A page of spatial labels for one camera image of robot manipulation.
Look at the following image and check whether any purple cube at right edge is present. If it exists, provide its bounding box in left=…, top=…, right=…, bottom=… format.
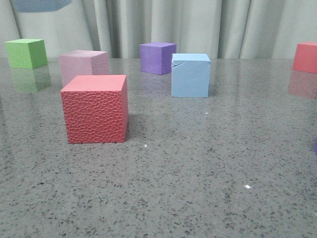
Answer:
left=313, top=139, right=317, bottom=154

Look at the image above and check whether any purple foam cube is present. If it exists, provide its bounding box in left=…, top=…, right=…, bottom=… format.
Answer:
left=140, top=42, right=177, bottom=75

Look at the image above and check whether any red textured foam cube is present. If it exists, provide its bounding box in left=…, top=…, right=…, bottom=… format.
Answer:
left=60, top=74, right=129, bottom=143

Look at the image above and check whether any grey-green curtain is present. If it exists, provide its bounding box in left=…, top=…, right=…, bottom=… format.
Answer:
left=0, top=0, right=317, bottom=59

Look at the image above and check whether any pink foam cube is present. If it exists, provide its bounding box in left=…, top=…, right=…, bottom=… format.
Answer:
left=59, top=50, right=109, bottom=86

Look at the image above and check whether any light blue foam cube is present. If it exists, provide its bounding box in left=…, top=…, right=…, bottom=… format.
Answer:
left=13, top=0, right=72, bottom=12
left=171, top=53, right=211, bottom=98

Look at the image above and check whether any red foam cube far right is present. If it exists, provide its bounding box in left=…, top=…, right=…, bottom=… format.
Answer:
left=293, top=42, right=317, bottom=73

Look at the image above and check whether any green foam cube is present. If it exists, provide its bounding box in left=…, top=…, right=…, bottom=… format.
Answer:
left=5, top=39, right=48, bottom=69

